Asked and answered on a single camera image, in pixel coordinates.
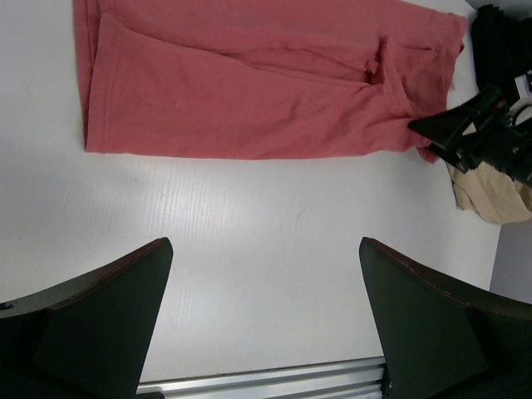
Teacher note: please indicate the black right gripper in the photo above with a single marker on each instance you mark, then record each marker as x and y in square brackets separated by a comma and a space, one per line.
[480, 130]

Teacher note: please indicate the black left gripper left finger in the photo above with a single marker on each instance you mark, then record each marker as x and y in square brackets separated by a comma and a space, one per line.
[87, 337]

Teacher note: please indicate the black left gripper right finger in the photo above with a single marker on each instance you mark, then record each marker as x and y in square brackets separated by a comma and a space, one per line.
[442, 337]

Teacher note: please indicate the pink t shirt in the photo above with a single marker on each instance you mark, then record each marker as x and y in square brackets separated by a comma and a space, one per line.
[261, 80]

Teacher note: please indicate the beige t shirt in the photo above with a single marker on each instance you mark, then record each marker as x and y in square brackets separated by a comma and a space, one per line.
[492, 195]

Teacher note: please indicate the black t shirt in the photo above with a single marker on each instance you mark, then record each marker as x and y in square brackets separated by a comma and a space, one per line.
[502, 49]

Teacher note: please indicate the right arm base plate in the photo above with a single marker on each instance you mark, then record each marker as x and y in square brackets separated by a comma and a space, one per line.
[386, 385]

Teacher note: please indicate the aluminium front rail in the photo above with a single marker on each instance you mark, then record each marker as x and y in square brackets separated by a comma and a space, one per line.
[360, 378]

